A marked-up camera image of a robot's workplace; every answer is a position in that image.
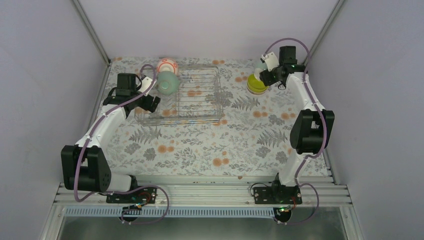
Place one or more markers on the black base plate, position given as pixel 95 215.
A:
pixel 280 195
pixel 143 196

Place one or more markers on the wire dish rack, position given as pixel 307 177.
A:
pixel 197 101

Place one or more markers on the aluminium rail frame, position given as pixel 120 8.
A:
pixel 220 191

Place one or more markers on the grey slotted cable duct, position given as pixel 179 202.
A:
pixel 172 212

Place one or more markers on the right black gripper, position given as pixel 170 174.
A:
pixel 267 80

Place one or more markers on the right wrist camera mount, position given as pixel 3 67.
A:
pixel 271 61

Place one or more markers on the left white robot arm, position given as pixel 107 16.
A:
pixel 84 164

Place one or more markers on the yellow green bowl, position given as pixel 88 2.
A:
pixel 255 85

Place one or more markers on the floral tablecloth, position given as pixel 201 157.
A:
pixel 252 138

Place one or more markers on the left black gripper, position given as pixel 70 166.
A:
pixel 146 106

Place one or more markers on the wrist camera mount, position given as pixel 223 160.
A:
pixel 271 61
pixel 147 84

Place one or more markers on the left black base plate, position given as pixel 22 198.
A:
pixel 143 196

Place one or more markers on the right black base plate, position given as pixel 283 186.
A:
pixel 280 195

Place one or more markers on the red patterned white bowl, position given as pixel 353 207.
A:
pixel 167 65

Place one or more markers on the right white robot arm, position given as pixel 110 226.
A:
pixel 312 128

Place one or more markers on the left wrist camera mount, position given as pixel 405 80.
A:
pixel 147 84

